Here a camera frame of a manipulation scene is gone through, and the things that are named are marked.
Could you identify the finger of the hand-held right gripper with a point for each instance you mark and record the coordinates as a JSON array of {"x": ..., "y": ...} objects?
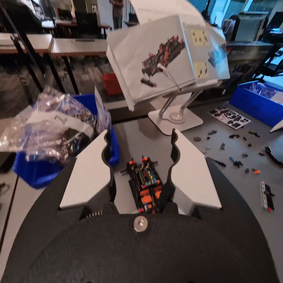
[{"x": 279, "y": 127}]

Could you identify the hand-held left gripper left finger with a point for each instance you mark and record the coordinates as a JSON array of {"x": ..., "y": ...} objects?
[{"x": 88, "y": 176}]

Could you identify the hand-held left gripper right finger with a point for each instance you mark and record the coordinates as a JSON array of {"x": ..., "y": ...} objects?
[{"x": 194, "y": 176}]

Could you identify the lego car chassis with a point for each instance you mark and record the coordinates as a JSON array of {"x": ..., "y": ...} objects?
[{"x": 146, "y": 181}]

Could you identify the black lego cylinder assembly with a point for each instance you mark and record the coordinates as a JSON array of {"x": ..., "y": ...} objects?
[{"x": 270, "y": 196}]

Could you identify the black curved lego blade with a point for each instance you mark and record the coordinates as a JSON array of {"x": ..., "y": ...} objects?
[{"x": 217, "y": 162}]

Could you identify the black lego rack assembly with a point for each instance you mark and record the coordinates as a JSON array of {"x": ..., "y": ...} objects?
[{"x": 273, "y": 155}]

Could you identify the dark grey curved lego panel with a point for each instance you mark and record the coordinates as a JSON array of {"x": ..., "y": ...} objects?
[{"x": 197, "y": 139}]

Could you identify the black lego cross connector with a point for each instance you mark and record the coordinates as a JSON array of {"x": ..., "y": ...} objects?
[{"x": 238, "y": 164}]

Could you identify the orange lego connector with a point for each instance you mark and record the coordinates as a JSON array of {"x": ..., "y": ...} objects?
[{"x": 256, "y": 171}]

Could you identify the lego sticker sheet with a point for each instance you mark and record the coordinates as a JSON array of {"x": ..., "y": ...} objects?
[{"x": 230, "y": 117}]

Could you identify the black printed set box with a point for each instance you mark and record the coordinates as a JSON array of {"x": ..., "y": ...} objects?
[{"x": 247, "y": 57}]

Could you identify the lego instruction book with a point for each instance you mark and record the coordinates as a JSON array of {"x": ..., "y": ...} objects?
[{"x": 143, "y": 44}]

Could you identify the blue cardboard box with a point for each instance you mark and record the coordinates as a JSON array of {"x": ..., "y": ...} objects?
[{"x": 249, "y": 106}]

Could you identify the clear plastic bags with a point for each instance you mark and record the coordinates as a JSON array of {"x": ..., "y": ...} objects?
[
  {"x": 265, "y": 91},
  {"x": 55, "y": 123}
]

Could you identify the blue box with code label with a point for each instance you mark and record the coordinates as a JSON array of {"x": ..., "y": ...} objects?
[{"x": 33, "y": 174}]

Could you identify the red plastic crate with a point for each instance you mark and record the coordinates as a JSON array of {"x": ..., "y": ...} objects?
[{"x": 111, "y": 84}]

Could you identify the grey background table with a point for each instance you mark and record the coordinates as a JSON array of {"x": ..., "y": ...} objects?
[
  {"x": 33, "y": 42},
  {"x": 77, "y": 46}
]

